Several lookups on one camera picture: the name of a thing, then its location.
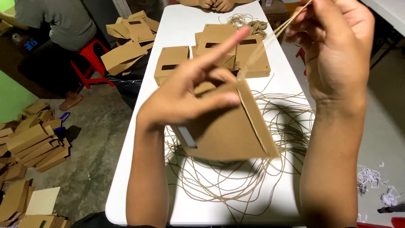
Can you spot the person's left hand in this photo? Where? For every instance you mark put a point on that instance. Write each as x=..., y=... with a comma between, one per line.
x=171, y=95

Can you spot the brown cardboard box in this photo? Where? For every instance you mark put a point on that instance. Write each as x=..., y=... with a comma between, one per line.
x=227, y=133

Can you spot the pile of brown boxes in bag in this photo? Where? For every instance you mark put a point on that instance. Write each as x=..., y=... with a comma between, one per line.
x=126, y=53

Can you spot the black plastic bag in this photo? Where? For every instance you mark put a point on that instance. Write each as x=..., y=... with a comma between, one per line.
x=126, y=87

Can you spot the taut jute twine strand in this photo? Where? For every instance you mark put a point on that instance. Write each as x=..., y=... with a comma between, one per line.
x=292, y=17

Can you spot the brown chair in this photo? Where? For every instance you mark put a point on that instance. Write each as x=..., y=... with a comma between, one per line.
x=273, y=8

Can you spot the dark grey object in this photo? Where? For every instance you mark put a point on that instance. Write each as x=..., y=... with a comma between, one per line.
x=392, y=208

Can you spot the pale cardboard sheet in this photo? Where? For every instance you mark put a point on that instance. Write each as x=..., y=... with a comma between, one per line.
x=42, y=201

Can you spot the red plastic stool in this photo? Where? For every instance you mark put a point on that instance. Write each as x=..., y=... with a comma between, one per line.
x=93, y=58

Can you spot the person's right hand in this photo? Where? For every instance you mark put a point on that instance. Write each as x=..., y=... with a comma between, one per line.
x=338, y=53

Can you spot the red plastic chair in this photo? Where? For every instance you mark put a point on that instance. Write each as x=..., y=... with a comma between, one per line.
x=301, y=58

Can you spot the white table with black legs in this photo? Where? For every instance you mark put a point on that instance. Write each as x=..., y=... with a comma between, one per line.
x=389, y=12

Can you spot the person's right fingers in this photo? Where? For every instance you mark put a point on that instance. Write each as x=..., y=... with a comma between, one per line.
x=300, y=31

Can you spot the small coiled jute twine bundle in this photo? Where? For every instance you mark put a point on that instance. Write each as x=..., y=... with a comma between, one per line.
x=256, y=26

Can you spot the flat brown box with slot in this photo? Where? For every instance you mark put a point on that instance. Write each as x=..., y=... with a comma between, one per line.
x=218, y=39
x=256, y=60
x=171, y=58
x=221, y=28

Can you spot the white shredded paper scraps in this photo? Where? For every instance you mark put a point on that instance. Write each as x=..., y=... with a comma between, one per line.
x=368, y=175

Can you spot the tangle of loose jute twine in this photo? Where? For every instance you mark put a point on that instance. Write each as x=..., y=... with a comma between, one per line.
x=284, y=126

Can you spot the red plastic item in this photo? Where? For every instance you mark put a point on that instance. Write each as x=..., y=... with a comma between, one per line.
x=395, y=222

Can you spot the heap of folded brown boxes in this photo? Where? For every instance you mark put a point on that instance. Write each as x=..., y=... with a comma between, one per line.
x=28, y=148

